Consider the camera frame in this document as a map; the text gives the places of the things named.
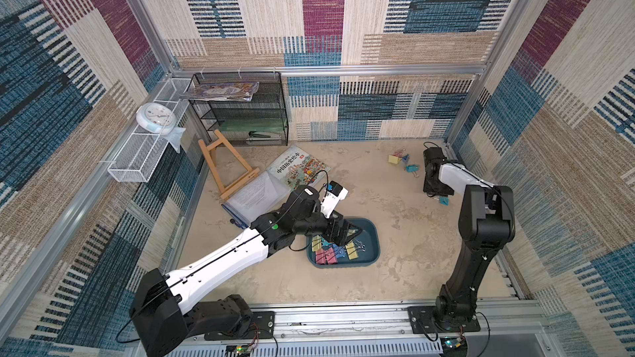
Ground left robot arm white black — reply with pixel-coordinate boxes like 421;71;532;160
130;181;361;356

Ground wooden tabletop easel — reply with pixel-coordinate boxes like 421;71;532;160
198;129;261;202

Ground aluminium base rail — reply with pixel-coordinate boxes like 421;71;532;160
207;300;477;357

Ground black mesh shelf rack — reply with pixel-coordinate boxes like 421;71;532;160
189;72;289;146

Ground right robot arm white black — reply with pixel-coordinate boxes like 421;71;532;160
423;144;515;332

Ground yellow binder clip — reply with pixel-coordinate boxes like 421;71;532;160
311;236;322;252
388;155;400;165
345;241;365;260

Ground teal plastic storage box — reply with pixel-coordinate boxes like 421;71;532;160
307;218;380;269

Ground clear mesh document pouch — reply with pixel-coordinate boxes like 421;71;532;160
222;172;290;229

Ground white wire wall basket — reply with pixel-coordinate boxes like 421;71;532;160
107;79;191;183

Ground magazine on rack top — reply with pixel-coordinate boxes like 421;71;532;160
180;82;260;102

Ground colourful Chinese history picture book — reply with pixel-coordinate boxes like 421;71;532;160
267;145;330;190

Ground black stapler on shelf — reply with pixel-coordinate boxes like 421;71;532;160
248;131;282;140

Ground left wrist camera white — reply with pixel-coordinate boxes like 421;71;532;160
321;181;348;218

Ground white round clock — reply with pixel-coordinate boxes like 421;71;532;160
136;102;177;135

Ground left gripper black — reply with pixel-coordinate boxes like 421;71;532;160
291;207;362;246

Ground yellow binder clip top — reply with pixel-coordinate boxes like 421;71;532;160
388;155;400;165

